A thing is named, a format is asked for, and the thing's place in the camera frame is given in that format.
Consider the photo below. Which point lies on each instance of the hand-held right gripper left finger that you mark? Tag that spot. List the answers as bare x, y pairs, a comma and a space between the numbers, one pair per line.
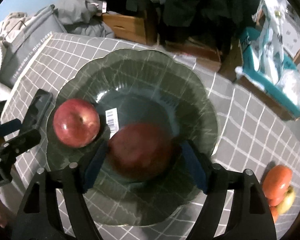
95, 166

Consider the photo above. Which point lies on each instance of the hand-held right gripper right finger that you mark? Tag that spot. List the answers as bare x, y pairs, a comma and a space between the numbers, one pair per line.
195, 167

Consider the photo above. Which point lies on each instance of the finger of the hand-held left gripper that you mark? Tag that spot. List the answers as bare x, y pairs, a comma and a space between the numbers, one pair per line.
25, 140
7, 128

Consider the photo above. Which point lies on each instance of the dark red apple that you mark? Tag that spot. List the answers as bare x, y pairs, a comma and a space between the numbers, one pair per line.
140, 152

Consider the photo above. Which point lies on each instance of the bright red apple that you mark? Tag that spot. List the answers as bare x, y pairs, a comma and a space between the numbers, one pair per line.
75, 122

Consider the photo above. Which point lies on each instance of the orange persimmon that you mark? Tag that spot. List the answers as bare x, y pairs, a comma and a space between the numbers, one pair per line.
276, 180

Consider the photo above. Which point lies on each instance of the small orange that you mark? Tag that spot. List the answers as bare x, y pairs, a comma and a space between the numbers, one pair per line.
274, 213

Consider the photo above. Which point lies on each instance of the green glass plate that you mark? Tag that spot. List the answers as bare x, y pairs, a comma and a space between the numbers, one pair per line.
152, 85

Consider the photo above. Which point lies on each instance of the yellow apple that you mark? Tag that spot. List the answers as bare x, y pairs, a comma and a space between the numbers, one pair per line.
287, 201

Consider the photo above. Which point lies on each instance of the white barcode sticker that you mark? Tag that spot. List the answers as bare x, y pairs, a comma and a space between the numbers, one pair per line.
112, 118

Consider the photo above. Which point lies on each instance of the grey checked tablecloth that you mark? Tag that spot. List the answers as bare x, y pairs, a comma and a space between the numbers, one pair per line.
240, 120

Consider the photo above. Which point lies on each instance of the grey storage bag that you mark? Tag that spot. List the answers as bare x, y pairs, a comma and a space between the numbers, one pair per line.
27, 47

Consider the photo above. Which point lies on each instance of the brown cardboard box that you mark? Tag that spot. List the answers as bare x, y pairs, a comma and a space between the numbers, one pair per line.
277, 105

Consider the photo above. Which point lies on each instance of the teal box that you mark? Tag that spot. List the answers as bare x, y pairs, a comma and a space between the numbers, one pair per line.
265, 85

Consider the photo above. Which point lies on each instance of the flat cardboard box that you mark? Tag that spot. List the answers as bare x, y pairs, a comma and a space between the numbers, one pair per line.
202, 55

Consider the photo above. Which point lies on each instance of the clear plastic bag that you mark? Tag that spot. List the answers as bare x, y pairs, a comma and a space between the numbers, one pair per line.
292, 85

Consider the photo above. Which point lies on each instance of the grey jacket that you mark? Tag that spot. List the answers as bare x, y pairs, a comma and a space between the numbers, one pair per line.
77, 12

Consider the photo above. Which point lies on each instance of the wooden louvered cabinet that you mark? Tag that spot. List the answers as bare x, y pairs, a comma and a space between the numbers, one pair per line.
125, 25

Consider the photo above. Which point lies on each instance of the dark hanging coats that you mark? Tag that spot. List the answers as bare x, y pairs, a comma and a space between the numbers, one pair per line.
190, 5

